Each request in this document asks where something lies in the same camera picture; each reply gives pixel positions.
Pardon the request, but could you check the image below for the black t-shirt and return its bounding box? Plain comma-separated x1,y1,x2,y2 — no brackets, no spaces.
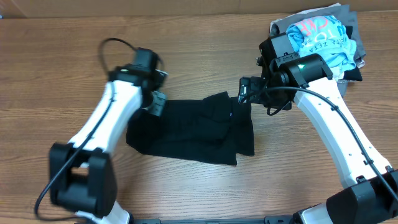
126,92,255,166

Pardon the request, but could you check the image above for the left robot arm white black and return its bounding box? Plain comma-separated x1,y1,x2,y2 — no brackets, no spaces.
43,48,167,223

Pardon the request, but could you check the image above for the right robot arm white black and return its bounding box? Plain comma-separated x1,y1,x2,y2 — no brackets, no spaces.
238,33,397,224

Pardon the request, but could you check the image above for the light blue printed t-shirt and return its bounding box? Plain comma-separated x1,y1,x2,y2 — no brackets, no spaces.
286,16,357,80

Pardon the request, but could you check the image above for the black folded garment in pile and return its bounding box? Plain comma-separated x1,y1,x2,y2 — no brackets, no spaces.
343,26,363,82

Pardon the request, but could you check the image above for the beige folded garment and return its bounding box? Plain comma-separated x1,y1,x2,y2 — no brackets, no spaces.
269,3,366,68

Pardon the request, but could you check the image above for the grey folded garment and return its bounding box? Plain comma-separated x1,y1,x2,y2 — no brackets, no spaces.
269,3,366,95

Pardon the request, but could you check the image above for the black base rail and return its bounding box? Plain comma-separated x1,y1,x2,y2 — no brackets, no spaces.
133,215,302,224

